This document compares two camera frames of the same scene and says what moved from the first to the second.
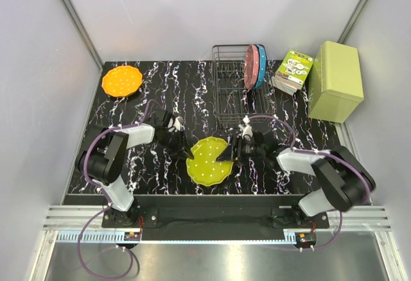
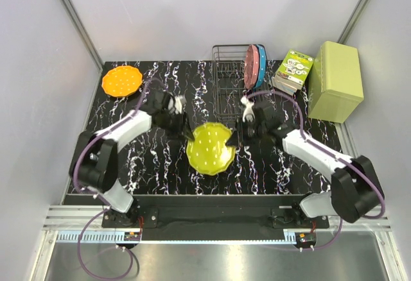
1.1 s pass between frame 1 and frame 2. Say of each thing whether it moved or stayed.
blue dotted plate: stayed
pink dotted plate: stayed
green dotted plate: moved
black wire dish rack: stayed
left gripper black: moved
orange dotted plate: stayed
